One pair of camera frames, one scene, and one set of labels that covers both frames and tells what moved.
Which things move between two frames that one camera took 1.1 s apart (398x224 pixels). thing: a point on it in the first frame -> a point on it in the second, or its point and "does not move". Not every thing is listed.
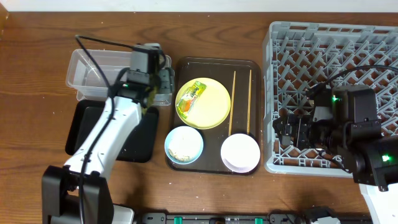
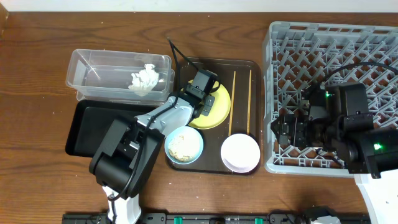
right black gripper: x=303 y=123 does not move
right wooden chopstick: x=249 y=102 does not move
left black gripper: x=168 y=75 -> x=208 y=109
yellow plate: x=212 y=107 does not move
